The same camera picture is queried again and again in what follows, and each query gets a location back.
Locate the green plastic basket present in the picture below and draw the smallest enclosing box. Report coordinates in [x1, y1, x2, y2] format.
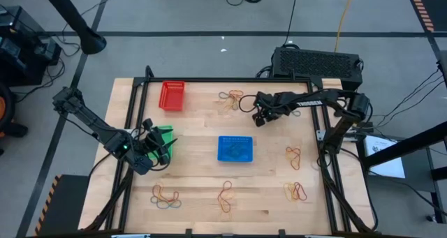
[146, 124, 175, 161]

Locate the blue rubber band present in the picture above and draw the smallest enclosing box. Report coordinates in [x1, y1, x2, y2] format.
[150, 195, 183, 210]

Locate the orange and black wheel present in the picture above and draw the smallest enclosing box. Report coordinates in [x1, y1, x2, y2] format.
[0, 81, 29, 157]

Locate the red plastic basket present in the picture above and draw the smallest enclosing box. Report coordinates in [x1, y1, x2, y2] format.
[158, 80, 186, 112]

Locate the black aluminium table frame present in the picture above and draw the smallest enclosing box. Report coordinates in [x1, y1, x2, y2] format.
[78, 65, 382, 236]

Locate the black metal stand beam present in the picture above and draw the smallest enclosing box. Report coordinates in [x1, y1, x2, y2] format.
[356, 121, 447, 225]

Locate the blue plastic basket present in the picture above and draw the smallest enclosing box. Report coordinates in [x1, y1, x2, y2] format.
[217, 135, 254, 163]

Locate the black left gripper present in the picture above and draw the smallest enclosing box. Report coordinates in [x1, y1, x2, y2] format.
[122, 117, 178, 176]

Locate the black stand pole with base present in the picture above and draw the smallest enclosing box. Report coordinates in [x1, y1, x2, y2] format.
[36, 0, 108, 56]

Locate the yellow hanging cable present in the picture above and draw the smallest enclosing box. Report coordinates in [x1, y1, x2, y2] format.
[334, 0, 358, 54]

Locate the black equipment cart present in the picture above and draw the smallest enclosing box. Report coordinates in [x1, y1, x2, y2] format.
[0, 4, 64, 88]

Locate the red rubber band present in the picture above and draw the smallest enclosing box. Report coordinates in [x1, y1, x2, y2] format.
[228, 89, 244, 105]
[285, 146, 302, 172]
[292, 181, 308, 202]
[217, 180, 234, 214]
[152, 187, 180, 203]

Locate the black hanging cable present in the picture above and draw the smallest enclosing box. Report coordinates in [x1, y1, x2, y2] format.
[283, 0, 300, 46]

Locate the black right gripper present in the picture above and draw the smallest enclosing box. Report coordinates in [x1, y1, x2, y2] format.
[252, 90, 295, 128]

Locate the black perforated computer case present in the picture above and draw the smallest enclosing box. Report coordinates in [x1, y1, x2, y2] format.
[271, 46, 364, 100]

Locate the white paper sheet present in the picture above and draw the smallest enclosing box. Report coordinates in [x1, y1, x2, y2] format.
[362, 135, 406, 179]

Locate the black hazard striped platform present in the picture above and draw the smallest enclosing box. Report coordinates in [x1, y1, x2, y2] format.
[404, 0, 447, 33]
[34, 174, 91, 237]

